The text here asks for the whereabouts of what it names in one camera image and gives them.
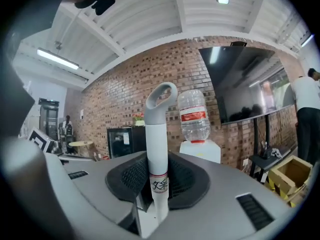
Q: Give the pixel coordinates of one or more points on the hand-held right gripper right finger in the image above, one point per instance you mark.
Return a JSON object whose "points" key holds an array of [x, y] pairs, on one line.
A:
{"points": [[190, 184]]}

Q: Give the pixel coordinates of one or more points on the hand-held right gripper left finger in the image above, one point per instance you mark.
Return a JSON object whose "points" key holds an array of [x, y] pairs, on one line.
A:
{"points": [[125, 181]]}

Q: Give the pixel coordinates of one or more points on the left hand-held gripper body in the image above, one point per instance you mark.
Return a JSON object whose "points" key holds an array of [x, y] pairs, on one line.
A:
{"points": [[41, 140]]}

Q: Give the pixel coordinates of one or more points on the black glass door cabinet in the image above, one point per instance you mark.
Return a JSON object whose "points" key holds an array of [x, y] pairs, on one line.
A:
{"points": [[49, 119]]}

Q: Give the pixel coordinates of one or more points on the white water dispenser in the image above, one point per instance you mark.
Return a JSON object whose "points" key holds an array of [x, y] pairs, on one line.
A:
{"points": [[200, 152]]}

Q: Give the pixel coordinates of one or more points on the round yellow table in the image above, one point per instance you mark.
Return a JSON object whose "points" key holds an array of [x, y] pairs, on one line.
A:
{"points": [[80, 144]]}

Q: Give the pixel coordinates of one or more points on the black mini fridge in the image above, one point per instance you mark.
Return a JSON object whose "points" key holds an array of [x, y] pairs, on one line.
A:
{"points": [[125, 141]]}

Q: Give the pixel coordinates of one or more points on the clear water bottle red label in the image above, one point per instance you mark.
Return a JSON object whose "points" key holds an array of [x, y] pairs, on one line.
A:
{"points": [[194, 119]]}

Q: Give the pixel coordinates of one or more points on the red flowers in pot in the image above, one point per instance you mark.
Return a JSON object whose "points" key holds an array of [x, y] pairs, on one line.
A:
{"points": [[139, 117]]}

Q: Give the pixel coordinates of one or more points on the black display stand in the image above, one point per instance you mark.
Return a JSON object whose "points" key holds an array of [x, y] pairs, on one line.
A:
{"points": [[262, 159]]}

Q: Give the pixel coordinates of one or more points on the white cloth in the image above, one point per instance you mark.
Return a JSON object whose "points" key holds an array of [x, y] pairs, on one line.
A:
{"points": [[276, 153]]}

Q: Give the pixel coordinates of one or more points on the open cardboard box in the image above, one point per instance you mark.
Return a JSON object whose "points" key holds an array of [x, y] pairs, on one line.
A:
{"points": [[291, 176]]}

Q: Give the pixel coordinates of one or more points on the large black display screen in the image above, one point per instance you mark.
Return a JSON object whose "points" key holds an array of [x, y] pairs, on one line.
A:
{"points": [[245, 84]]}

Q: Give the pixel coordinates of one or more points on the black head-mounted camera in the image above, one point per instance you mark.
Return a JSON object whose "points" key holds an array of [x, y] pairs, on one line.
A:
{"points": [[103, 1]]}

